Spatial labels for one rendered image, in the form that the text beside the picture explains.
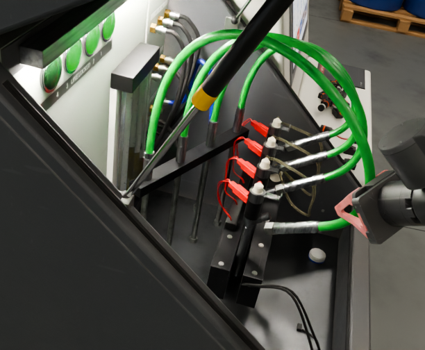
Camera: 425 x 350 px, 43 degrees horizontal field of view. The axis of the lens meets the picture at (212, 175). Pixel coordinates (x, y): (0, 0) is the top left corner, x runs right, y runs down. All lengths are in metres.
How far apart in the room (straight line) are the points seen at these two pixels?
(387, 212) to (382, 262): 2.00
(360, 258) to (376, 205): 0.48
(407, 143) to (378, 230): 0.15
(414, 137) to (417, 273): 2.15
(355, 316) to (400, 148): 0.52
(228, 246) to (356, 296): 0.26
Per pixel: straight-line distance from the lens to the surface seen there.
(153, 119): 0.90
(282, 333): 1.14
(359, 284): 1.11
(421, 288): 2.66
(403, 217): 0.68
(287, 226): 0.83
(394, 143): 0.61
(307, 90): 1.69
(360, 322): 1.05
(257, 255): 1.05
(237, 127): 1.15
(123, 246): 0.60
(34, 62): 0.62
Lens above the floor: 1.70
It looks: 36 degrees down
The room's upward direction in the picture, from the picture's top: 10 degrees clockwise
